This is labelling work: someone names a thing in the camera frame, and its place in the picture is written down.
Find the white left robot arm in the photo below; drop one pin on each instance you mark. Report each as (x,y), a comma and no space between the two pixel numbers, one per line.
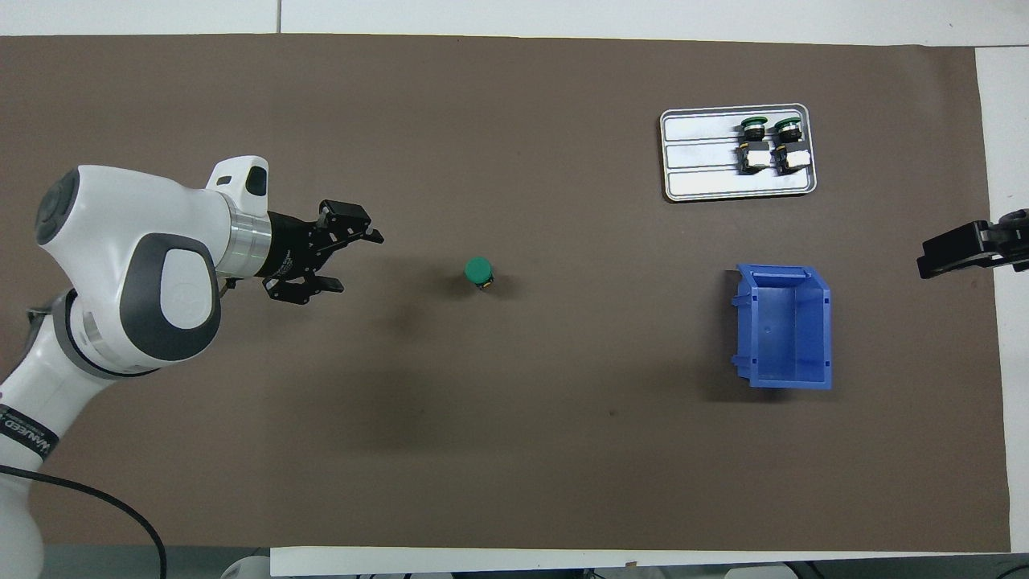
(120,265)

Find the grey metal tray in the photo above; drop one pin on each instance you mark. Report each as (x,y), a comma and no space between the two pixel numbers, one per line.
(699,173)

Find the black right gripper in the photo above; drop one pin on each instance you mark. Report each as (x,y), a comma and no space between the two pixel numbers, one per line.
(1011,241)

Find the blue plastic storage bin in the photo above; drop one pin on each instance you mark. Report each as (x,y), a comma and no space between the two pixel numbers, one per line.
(784,366)

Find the green push button switch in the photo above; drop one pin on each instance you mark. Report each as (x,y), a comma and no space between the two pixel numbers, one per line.
(478,270)
(753,149)
(789,149)

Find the brown paper table mat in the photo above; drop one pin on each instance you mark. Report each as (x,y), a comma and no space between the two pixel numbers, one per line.
(563,450)

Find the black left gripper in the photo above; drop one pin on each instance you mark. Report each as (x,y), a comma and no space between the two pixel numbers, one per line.
(293,245)

